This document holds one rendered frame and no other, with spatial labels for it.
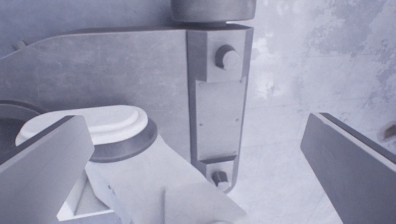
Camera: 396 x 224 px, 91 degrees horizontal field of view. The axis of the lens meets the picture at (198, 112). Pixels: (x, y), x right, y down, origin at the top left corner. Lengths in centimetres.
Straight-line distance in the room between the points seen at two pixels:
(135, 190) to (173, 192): 5
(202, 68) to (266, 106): 43
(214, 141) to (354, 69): 65
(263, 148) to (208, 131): 44
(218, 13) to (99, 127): 30
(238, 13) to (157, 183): 35
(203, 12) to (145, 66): 17
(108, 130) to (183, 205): 18
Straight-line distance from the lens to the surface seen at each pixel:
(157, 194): 29
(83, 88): 50
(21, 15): 70
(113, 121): 36
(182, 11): 46
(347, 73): 97
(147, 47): 45
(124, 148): 35
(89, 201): 50
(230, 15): 44
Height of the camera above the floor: 61
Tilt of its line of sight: 60 degrees down
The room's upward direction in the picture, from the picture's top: 157 degrees clockwise
